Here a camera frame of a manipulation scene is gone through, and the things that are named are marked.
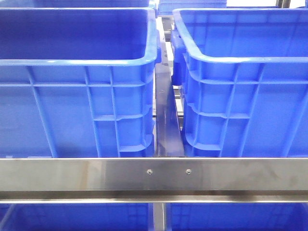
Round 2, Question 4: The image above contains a lower left blue bin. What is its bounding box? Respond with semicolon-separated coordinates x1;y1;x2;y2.
0;204;154;231

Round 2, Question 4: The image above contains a lower right blue bin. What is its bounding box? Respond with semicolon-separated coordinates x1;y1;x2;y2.
167;203;308;231

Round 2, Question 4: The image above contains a steel front rack rail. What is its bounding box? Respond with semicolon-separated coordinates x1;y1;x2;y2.
0;157;308;204

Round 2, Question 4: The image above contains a rear left blue bin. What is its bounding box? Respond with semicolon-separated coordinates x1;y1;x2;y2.
0;0;157;9

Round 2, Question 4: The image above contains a right blue plastic bin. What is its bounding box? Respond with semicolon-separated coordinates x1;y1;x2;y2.
171;8;308;158

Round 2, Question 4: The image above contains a steel centre divider rail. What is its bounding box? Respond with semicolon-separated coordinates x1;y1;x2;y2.
155;41;184;157

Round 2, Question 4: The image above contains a rear right blue bin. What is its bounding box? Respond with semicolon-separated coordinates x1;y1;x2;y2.
158;0;227;16

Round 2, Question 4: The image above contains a blue plastic bin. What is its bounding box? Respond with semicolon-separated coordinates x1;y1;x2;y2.
0;8;160;158
171;8;308;158

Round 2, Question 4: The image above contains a left blue plastic bin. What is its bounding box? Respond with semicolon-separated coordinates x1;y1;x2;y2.
0;8;160;158

